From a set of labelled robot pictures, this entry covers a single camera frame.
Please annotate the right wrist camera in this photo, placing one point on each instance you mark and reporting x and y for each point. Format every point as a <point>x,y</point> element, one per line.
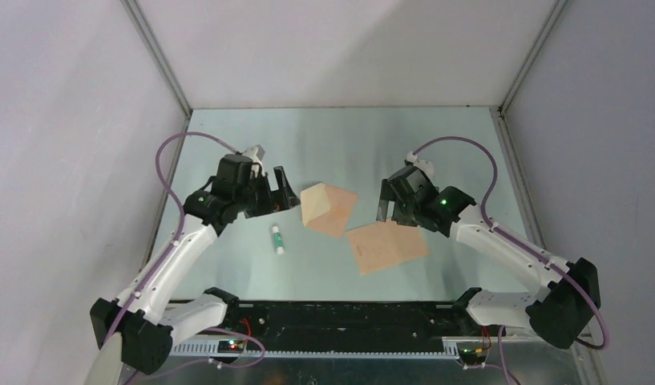
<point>424,165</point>

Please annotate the tan paper envelope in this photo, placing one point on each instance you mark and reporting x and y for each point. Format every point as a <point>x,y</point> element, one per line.
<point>326,208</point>

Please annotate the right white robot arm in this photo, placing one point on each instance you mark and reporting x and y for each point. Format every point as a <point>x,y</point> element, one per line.
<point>559,297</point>

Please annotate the white green glue stick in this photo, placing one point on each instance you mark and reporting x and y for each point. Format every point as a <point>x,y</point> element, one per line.
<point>278,243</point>

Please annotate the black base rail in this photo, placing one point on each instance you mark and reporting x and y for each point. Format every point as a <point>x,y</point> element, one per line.
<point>351,327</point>

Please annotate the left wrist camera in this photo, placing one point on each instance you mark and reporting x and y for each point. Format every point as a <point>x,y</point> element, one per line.
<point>256,153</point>

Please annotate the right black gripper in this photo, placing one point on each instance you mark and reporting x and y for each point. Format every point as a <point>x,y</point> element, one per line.
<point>388,194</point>

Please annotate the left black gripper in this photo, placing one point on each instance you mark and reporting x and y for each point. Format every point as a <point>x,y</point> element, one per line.
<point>287,199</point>

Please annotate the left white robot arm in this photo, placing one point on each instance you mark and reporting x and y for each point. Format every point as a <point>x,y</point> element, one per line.
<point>137,322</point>

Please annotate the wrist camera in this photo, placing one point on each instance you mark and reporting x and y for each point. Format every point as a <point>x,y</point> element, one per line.
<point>256,153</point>
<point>424,165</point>

